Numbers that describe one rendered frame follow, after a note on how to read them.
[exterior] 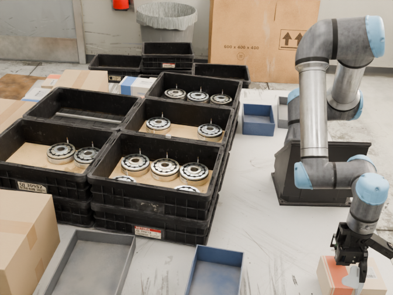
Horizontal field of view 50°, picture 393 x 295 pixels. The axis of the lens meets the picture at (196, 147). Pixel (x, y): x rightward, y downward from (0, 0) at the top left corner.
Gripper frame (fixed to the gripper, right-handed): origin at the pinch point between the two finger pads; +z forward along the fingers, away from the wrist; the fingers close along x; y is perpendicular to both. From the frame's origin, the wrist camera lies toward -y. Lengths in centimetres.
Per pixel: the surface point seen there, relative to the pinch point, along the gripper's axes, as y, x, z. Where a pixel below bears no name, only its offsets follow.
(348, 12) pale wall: -101, -350, 13
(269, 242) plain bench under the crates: 20.8, -19.6, 6.4
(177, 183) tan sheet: 53, -33, -7
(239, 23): 9, -331, 22
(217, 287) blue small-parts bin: 38.8, 0.5, 5.8
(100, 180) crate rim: 76, -20, -17
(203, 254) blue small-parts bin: 43.2, -9.4, 2.7
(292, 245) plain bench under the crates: 13.2, -18.3, 6.4
